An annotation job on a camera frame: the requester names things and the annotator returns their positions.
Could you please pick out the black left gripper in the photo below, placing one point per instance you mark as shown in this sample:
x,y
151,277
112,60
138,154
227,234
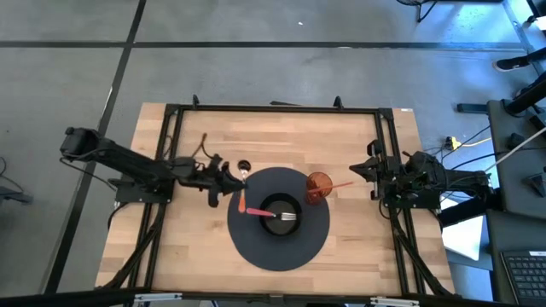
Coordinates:
x,y
198,175

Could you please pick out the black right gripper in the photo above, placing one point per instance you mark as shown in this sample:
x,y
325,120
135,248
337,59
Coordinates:
x,y
394,179

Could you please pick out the red straw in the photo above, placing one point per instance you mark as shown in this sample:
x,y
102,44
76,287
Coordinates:
x,y
341,185

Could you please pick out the orange faceted plastic cup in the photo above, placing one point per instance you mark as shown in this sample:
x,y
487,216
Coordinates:
x,y
319,187

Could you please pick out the black bowl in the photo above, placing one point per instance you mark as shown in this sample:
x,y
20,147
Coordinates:
x,y
280,213

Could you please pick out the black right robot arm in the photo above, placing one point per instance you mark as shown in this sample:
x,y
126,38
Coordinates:
x,y
460,179

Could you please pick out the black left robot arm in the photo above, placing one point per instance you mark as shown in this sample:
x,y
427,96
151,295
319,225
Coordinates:
x,y
123,160

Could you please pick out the dark round woven placemat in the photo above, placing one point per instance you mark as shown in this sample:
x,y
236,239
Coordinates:
x,y
277,251

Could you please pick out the yellow power plug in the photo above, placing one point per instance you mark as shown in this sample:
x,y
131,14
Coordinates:
x,y
451,143

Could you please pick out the white paper sheet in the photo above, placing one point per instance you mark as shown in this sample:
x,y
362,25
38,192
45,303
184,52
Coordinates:
x,y
462,234

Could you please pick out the grey desk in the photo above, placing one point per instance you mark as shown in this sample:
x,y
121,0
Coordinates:
x,y
524,192

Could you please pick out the person's shoe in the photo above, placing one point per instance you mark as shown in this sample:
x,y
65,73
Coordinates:
x,y
509,64

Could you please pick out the black keyboard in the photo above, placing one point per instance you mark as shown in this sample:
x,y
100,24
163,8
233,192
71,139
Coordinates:
x,y
526,277

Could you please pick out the black table frame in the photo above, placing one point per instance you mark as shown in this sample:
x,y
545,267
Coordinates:
x,y
277,108

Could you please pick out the aluminium bracket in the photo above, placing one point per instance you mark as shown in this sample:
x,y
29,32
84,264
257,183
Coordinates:
x,y
155,297

